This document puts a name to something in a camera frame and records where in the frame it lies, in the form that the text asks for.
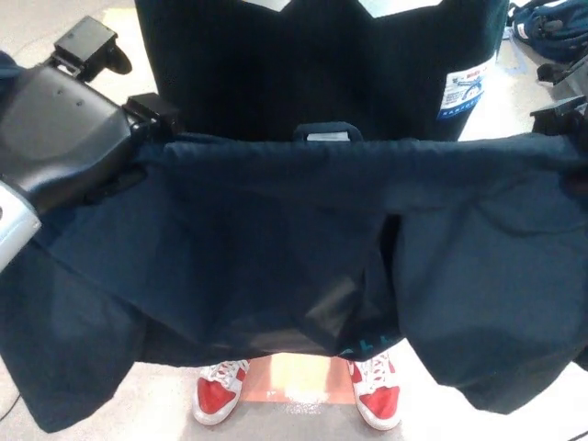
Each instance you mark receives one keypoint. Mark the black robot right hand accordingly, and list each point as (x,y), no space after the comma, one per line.
(572,117)

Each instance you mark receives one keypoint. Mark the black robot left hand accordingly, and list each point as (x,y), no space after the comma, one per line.
(59,128)

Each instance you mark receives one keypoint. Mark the navy blue coat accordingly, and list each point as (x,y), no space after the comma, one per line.
(285,220)

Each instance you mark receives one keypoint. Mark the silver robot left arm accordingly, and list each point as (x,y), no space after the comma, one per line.
(14,220)

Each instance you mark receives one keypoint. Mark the grey black bag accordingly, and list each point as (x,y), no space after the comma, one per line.
(569,80)

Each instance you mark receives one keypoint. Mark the blue backpack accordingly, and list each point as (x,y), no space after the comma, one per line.
(551,27)

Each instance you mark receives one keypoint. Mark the black sweatshirt with white label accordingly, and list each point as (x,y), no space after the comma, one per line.
(285,69)

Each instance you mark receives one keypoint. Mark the red white left sneaker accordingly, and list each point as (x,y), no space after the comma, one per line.
(376,395)

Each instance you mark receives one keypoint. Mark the orange floor marker sheet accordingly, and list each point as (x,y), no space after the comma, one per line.
(298,381)

